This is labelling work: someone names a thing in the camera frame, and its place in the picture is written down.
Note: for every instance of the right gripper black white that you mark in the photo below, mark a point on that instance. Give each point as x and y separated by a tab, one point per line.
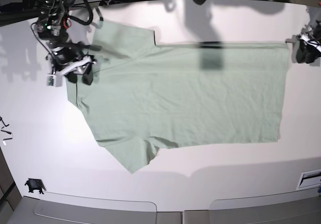
72	62

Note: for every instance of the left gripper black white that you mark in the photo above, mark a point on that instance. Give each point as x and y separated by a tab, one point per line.
306	52

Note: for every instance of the light green T-shirt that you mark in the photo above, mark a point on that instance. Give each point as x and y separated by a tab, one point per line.
145	97

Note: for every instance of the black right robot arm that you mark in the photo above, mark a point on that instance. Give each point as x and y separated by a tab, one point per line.
50	29

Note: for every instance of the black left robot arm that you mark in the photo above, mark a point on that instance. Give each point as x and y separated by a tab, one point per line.
316	25

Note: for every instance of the silver allen keys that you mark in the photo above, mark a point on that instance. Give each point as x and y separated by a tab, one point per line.
6	132

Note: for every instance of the white label plate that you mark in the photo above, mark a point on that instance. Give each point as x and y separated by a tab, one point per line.
309	179

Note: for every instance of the grey chair left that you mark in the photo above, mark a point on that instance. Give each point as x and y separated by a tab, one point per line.
32	210

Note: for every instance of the grey chair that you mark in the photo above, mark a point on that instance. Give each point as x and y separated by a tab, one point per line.
292	207
32	210

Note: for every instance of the grey chair right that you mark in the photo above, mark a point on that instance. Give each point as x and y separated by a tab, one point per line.
292	207

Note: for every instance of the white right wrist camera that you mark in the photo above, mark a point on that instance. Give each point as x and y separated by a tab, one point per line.
54	80

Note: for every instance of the black clamp bracket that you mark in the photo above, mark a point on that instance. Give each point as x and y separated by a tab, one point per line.
35	184

